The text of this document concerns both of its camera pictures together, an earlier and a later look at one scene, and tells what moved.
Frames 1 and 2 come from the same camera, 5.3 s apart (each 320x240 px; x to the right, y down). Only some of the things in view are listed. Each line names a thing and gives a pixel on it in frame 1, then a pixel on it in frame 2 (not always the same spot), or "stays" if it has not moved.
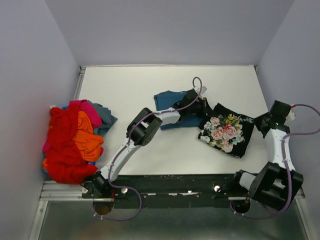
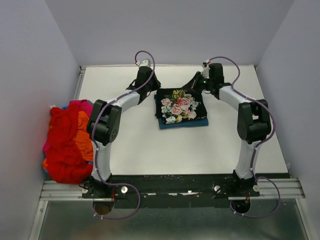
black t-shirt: [225, 129] to [179, 105]
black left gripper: [202, 102] to [156, 82]
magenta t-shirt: [85, 106] stays
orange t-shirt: [89, 144] stays
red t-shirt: [65, 163] stays
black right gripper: [257, 121] to [192, 85]
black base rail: [169, 191] stays
